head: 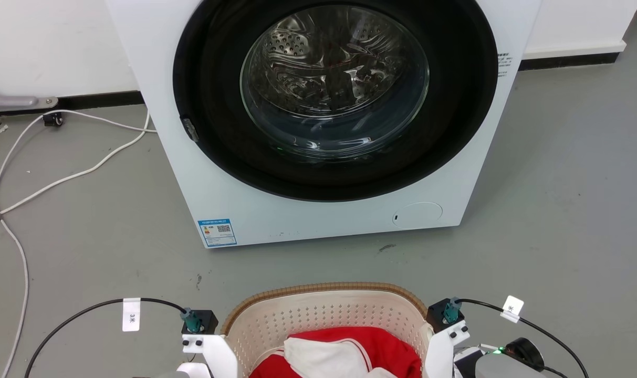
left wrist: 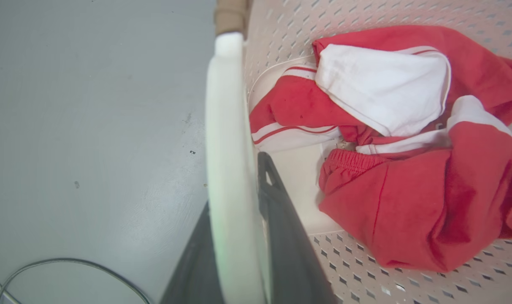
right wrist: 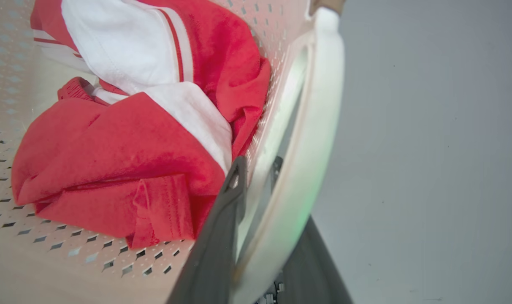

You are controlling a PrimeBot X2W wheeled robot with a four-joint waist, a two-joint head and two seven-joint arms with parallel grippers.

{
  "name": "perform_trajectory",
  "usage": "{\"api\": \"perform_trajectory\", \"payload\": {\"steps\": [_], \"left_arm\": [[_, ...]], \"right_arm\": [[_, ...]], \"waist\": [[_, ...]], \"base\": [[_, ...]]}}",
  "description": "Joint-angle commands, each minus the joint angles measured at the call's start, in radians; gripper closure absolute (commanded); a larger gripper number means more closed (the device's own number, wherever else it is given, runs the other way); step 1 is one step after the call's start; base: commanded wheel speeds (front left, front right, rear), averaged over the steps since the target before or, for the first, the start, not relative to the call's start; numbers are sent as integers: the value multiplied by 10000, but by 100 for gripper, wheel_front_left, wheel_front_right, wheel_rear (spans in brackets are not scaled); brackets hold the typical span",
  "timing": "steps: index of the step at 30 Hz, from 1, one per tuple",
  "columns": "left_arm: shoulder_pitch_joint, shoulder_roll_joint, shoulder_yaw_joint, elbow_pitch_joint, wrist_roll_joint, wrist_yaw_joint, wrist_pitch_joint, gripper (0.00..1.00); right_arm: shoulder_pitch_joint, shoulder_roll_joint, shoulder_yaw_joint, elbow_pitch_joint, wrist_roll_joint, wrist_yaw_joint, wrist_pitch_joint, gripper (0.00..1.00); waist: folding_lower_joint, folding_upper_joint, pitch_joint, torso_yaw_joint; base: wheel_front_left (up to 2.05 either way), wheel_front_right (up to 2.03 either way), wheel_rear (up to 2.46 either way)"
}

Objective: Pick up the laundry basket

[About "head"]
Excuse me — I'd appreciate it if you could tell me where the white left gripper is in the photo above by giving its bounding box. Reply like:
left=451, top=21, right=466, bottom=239
left=182, top=334, right=239, bottom=378

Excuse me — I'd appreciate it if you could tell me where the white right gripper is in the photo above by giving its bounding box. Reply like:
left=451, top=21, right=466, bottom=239
left=424, top=321, right=471, bottom=378

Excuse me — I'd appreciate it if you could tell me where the beige perforated laundry basket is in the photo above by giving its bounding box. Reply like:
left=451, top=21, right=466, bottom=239
left=221, top=282, right=434, bottom=378

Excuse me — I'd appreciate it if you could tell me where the red garment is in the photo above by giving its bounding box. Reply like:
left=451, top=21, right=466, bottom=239
left=249, top=326, right=423, bottom=378

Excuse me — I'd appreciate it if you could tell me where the white tag with print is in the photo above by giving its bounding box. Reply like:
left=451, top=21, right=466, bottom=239
left=122, top=298, right=141, bottom=332
left=500, top=295, right=525, bottom=323

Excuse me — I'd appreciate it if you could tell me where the white garment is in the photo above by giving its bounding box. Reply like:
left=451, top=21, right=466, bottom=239
left=283, top=337, right=398, bottom=378

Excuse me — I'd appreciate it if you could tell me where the blue energy label sticker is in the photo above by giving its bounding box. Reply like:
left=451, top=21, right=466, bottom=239
left=197, top=218, right=238, bottom=248

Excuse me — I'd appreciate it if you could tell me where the round white filter cover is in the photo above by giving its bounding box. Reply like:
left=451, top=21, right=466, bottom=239
left=392, top=202, right=444, bottom=228

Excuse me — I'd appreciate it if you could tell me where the white front-load washing machine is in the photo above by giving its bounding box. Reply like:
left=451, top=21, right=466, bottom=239
left=105, top=0, right=543, bottom=249

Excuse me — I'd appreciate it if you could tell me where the grey door latch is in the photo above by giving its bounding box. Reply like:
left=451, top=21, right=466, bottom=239
left=181, top=117, right=200, bottom=143

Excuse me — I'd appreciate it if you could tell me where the black round washer door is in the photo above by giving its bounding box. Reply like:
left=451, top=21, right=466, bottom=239
left=172, top=0, right=499, bottom=202

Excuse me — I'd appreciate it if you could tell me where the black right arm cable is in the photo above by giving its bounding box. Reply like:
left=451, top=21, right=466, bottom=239
left=456, top=298, right=590, bottom=378

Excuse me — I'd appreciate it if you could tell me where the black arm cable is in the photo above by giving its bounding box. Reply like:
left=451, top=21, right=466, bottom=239
left=456, top=298, right=590, bottom=378
left=24, top=298, right=189, bottom=378

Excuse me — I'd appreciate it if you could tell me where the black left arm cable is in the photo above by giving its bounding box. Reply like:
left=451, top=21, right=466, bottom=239
left=24, top=298, right=189, bottom=378

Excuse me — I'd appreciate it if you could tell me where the thick white floor cable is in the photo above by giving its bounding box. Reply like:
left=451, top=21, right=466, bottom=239
left=0, top=109, right=152, bottom=224

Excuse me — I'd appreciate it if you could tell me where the thin white floor cable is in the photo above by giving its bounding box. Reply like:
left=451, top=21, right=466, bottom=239
left=0, top=109, right=158, bottom=378

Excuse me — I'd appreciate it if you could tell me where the white low wall ledge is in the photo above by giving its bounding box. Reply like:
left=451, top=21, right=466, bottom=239
left=523, top=0, right=637, bottom=60

